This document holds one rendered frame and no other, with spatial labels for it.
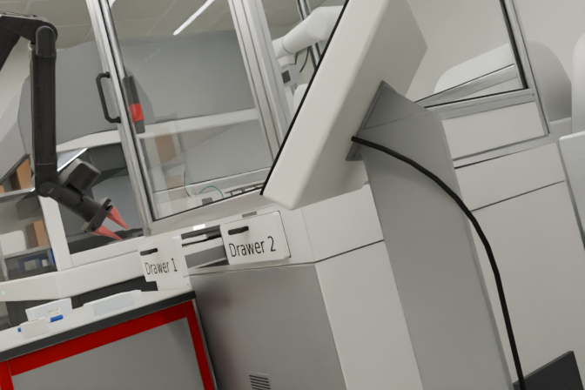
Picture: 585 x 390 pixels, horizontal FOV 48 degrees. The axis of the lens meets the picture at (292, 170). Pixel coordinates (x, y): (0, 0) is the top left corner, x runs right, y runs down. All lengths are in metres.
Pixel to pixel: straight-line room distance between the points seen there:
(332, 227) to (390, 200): 0.54
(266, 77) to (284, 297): 0.53
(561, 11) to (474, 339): 3.99
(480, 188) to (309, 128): 1.09
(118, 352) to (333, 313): 0.72
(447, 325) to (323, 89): 0.40
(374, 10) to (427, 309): 0.44
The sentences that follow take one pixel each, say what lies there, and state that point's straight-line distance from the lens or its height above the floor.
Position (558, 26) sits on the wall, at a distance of 4.87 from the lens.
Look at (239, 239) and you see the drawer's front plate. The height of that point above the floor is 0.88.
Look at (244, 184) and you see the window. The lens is 1.69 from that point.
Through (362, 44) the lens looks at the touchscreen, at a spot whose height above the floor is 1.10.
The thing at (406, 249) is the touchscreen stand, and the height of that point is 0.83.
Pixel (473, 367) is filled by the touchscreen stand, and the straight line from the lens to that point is 1.01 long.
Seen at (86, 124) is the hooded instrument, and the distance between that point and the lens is 2.73.
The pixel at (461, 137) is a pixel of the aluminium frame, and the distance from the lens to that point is 1.83.
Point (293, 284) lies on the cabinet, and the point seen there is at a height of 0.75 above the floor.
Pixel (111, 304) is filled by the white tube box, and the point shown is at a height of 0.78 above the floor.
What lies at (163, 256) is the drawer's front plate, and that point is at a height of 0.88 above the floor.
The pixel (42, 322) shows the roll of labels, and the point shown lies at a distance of 1.98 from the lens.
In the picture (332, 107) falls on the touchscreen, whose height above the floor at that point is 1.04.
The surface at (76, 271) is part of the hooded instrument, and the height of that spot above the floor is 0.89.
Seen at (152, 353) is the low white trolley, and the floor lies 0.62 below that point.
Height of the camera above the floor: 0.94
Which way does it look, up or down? 3 degrees up
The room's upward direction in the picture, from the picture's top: 14 degrees counter-clockwise
